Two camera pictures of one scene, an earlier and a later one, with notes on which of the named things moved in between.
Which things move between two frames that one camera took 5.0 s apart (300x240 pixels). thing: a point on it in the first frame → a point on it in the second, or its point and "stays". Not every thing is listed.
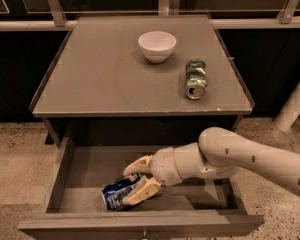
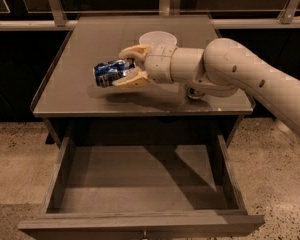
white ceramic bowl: [157, 46] stays
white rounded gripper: [164, 166] → [159, 64]
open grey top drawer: [206, 208] stays
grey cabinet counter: [99, 70] stays
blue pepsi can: [114, 193] → [106, 73]
